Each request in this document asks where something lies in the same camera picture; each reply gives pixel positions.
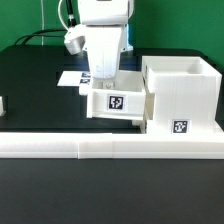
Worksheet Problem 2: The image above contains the white drawer cabinet frame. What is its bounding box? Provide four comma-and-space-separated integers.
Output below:
142, 56, 222, 134

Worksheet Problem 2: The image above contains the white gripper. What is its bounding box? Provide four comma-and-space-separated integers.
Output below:
86, 26, 124, 80

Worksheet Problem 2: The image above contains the white drawer box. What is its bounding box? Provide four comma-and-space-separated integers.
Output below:
79, 70, 146, 121
132, 120, 147, 134

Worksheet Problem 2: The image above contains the white L-shaped guide rail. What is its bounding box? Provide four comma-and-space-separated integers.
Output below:
0, 132, 224, 159

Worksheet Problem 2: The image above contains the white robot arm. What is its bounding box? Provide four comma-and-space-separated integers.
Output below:
58, 0, 134, 81

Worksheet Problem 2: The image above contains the black cable bundle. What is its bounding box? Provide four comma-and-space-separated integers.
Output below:
13, 0, 79, 47

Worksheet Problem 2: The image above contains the white base tag plate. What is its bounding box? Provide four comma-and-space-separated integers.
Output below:
57, 71, 91, 87

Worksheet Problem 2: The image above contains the white front drawer box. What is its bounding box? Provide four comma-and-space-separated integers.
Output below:
132, 120, 147, 134

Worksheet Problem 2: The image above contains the white thin cable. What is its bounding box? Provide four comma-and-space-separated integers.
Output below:
40, 0, 45, 46

